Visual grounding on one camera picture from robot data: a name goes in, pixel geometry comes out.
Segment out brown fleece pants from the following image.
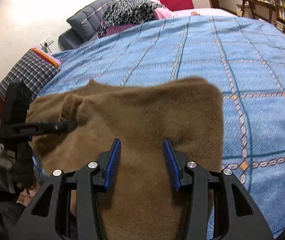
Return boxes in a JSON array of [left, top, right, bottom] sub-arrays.
[[26, 77, 223, 239]]

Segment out dark plaid pillow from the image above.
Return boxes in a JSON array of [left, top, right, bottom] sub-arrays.
[[0, 49, 59, 100]]

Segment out orange pink pillow edge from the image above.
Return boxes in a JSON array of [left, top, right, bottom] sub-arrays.
[[31, 46, 62, 68]]

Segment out grey tufted cushion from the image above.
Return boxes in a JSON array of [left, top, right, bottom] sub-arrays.
[[58, 0, 116, 50]]

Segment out blue patterned bedspread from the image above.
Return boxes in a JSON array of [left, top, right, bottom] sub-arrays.
[[39, 16, 285, 236]]

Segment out leopard print cloth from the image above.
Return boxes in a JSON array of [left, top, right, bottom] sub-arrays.
[[98, 0, 166, 38]]

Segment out dark wooden desk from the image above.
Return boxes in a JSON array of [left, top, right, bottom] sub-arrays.
[[240, 0, 276, 23]]

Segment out white wall socket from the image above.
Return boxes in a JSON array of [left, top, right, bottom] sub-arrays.
[[40, 36, 54, 54]]

